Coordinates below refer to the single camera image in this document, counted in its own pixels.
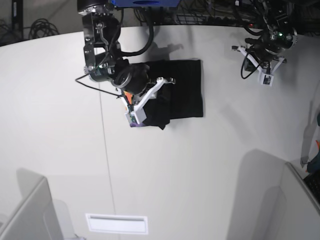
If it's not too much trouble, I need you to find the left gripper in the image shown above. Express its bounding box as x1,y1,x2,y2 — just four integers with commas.
245,45,277,69

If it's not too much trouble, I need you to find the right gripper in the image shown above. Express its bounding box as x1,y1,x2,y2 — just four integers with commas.
113,62,176,104

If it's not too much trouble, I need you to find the black T-shirt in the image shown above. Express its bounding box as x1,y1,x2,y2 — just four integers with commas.
130,59,204,130

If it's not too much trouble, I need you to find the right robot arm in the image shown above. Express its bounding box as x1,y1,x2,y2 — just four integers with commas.
77,0,176,107

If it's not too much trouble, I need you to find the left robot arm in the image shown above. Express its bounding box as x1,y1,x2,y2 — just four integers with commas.
243,0,298,72

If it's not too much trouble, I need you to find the black power strip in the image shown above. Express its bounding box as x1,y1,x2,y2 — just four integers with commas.
203,16,255,28

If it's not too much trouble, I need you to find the blue box with oval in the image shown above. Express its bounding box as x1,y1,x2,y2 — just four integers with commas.
110,0,180,8

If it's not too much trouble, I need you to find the black keyboard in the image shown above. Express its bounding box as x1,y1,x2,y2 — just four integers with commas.
304,174,320,203

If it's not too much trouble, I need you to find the white label plate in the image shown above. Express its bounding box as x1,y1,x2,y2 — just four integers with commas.
85,213,149,235

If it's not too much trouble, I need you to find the white divider panel right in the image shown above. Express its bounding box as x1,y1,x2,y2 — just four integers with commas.
277,162,320,240

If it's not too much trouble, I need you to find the white divider panel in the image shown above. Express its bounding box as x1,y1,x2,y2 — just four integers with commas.
0,177,64,240
277,162,320,240

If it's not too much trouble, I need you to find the white divider panel left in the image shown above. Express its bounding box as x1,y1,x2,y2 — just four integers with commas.
0,177,64,240

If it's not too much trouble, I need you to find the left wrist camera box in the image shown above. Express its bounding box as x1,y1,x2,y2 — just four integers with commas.
259,73,274,87

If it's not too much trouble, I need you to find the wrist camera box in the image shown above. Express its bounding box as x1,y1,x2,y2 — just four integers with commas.
259,73,274,87
124,109,147,125

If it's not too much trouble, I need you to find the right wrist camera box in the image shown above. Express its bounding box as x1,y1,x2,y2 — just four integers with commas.
124,109,147,125

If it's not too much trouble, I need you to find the coiled black cable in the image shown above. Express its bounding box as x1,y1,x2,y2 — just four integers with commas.
28,19,60,41

